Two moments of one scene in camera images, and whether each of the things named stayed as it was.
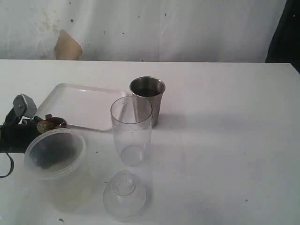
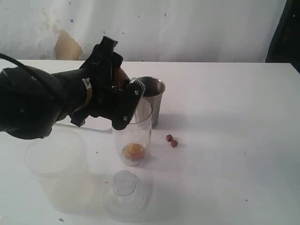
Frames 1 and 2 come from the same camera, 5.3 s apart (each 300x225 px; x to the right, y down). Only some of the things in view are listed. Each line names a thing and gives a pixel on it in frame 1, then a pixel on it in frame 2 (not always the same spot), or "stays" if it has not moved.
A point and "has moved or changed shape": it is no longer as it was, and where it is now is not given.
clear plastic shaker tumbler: [131, 117] stays
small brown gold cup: [50, 123] has moved or changed shape
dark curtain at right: [285, 47] stays
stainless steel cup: [147, 92] stays
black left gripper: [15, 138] -> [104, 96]
